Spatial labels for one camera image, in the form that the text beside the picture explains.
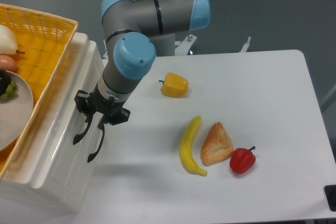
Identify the yellow woven basket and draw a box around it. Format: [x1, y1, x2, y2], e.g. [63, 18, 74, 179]
[1, 4, 78, 176]

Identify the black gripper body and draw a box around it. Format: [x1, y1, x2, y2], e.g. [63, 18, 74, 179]
[74, 90, 131, 125]

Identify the white pear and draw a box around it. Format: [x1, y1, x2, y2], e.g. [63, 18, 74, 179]
[1, 25, 25, 56]

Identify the black lower drawer handle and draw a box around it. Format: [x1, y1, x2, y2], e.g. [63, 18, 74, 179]
[87, 127, 106, 163]

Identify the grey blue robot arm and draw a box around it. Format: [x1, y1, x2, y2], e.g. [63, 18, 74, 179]
[75, 0, 211, 125]

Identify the black corner device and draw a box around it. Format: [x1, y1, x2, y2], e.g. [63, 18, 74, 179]
[324, 185, 336, 212]

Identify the white metal base frame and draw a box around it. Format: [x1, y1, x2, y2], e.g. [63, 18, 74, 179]
[102, 34, 251, 60]

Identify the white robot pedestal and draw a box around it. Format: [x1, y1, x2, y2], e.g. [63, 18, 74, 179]
[150, 34, 175, 57]

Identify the yellow bell pepper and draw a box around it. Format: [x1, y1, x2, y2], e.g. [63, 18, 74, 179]
[159, 72, 189, 98]

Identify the grey plate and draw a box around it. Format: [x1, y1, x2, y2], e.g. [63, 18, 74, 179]
[1, 72, 34, 150]

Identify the black top drawer handle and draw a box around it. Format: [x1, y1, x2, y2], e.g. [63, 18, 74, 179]
[72, 123, 91, 145]

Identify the black drawer handle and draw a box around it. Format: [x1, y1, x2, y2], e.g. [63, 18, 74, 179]
[72, 123, 91, 145]
[87, 127, 106, 163]

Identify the dark eggplant with green stem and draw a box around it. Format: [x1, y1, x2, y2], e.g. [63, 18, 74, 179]
[0, 69, 18, 100]

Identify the white drawer cabinet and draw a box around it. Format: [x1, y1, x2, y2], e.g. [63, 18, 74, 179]
[1, 33, 104, 211]

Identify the golden pastry bread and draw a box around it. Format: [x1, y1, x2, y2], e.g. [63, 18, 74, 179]
[200, 122, 234, 166]

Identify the red bell pepper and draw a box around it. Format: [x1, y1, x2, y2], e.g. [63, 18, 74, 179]
[229, 146, 256, 174]

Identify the pink sausage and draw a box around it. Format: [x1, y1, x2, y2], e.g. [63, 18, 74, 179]
[0, 55, 17, 72]

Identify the yellow banana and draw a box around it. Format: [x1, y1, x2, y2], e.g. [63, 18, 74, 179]
[179, 116, 207, 177]

